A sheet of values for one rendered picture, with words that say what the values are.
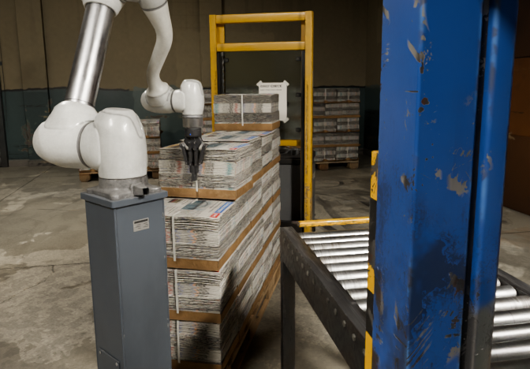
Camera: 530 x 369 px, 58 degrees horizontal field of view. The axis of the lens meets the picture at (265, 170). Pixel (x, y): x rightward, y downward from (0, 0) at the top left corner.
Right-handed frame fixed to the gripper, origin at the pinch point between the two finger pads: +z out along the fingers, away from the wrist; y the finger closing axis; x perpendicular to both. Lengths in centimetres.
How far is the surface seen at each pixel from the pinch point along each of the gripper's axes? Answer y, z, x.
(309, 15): -36, -90, -141
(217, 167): -10.3, -2.5, -1.8
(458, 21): -81, -38, 165
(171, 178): 12.1, 3.3, -2.9
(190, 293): -6, 47, 24
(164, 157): 15.6, -6.5, -3.5
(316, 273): -62, 18, 70
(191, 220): -7.5, 15.2, 25.6
